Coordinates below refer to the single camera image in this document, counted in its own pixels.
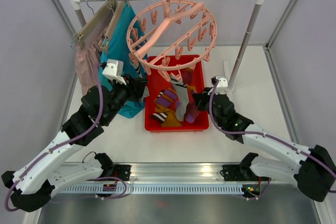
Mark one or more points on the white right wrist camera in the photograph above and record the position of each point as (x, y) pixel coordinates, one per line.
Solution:
(220, 83)

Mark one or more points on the beige clip hanger right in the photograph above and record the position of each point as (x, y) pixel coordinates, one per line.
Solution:
(116, 14)

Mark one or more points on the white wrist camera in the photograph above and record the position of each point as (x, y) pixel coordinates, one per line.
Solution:
(220, 83)
(113, 71)

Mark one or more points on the purple sock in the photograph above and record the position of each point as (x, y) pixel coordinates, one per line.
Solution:
(191, 111)
(166, 97)

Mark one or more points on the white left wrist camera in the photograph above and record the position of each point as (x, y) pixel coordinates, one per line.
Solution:
(113, 71)

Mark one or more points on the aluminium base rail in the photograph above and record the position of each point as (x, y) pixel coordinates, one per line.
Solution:
(173, 171)

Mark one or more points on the beige clip hanger left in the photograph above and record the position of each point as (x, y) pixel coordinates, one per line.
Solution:
(91, 28)

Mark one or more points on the teal shirt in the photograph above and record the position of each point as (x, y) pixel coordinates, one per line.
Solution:
(118, 50)

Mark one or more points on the beige clip hanger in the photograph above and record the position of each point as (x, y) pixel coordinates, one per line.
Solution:
(91, 28)
(116, 14)

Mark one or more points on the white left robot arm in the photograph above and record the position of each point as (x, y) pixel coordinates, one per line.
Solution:
(34, 185)

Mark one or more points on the white slotted cable duct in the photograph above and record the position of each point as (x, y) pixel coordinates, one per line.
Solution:
(176, 189)

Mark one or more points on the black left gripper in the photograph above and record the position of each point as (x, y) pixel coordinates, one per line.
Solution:
(134, 86)

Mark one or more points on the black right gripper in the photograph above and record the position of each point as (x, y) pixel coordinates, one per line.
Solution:
(200, 98)

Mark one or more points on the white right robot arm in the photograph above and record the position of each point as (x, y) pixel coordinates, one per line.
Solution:
(243, 130)

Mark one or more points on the pink round clip hanger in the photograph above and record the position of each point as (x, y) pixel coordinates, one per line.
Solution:
(171, 35)

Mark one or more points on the yellow brown striped sock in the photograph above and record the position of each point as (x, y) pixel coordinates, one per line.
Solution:
(165, 117)

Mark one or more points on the pink skirt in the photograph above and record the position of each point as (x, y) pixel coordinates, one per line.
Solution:
(86, 62)

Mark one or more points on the red plastic bin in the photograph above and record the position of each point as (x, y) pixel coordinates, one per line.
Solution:
(156, 83)

